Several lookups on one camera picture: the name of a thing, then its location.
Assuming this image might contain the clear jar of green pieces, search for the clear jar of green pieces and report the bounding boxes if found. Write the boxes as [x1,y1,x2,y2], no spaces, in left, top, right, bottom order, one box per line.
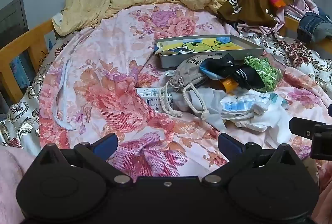
[244,56,282,94]

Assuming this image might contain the blue black sock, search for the blue black sock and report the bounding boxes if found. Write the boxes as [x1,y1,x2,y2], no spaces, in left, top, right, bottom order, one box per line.
[199,53,236,79]

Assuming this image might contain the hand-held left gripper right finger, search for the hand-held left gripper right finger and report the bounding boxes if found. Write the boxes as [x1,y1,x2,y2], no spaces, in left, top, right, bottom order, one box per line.
[201,133,302,186]

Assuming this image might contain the white blue quilted cloth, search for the white blue quilted cloth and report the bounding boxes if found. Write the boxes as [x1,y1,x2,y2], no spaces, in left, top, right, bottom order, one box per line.
[220,91,273,123]

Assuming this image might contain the grey shallow tray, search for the grey shallow tray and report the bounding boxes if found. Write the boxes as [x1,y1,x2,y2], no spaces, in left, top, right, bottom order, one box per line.
[155,34,264,69]

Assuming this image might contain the pink fleece cloth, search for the pink fleece cloth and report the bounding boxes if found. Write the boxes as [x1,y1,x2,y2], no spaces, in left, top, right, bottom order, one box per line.
[0,146,37,224]

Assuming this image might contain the blue jeans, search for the blue jeans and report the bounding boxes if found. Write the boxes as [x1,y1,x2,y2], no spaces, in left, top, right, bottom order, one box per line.
[297,12,332,44]

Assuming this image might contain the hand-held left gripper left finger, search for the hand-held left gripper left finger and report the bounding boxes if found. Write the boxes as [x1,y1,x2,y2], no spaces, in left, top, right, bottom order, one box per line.
[34,133,133,186]

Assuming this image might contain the pink floral bed sheet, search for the pink floral bed sheet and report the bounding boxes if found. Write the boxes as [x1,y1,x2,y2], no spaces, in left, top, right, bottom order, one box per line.
[39,3,332,184]

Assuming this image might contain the beige drawstring bag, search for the beige drawstring bag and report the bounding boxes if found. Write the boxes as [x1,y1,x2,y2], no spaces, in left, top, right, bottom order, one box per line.
[158,56,216,121]

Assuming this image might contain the white medicine box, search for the white medicine box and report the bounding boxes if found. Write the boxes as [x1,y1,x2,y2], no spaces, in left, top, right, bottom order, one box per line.
[136,87,175,113]

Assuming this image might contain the grey cloth pouch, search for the grey cloth pouch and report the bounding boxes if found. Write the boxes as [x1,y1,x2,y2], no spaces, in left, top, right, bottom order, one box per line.
[171,87,227,131]

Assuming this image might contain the orange ribbed bottle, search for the orange ribbed bottle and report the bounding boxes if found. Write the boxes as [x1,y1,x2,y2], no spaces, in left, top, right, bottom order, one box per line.
[219,78,241,92]

